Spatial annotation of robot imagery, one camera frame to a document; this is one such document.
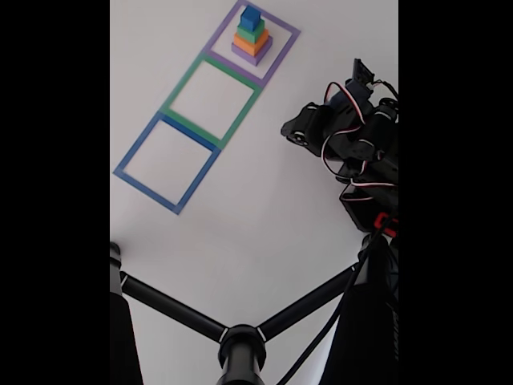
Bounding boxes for green block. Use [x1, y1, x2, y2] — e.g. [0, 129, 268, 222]
[236, 18, 266, 44]

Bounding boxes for small blue cube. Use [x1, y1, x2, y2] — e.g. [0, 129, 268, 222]
[240, 4, 262, 31]

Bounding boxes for purple block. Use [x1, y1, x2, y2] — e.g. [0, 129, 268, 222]
[231, 35, 274, 67]

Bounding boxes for purple tape square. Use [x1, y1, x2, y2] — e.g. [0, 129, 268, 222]
[203, 0, 301, 88]

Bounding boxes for orange block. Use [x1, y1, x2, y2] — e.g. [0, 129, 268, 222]
[232, 28, 270, 57]

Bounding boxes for red clamp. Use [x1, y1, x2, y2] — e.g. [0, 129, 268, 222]
[374, 212, 399, 238]

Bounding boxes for green tape square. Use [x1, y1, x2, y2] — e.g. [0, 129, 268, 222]
[160, 51, 264, 150]

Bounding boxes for blue tape square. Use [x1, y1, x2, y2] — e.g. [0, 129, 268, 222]
[113, 111, 222, 216]

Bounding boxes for camera board with blue mount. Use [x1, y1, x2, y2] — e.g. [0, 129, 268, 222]
[332, 58, 377, 117]

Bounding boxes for black camera tripod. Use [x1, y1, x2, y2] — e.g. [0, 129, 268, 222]
[110, 232, 399, 385]

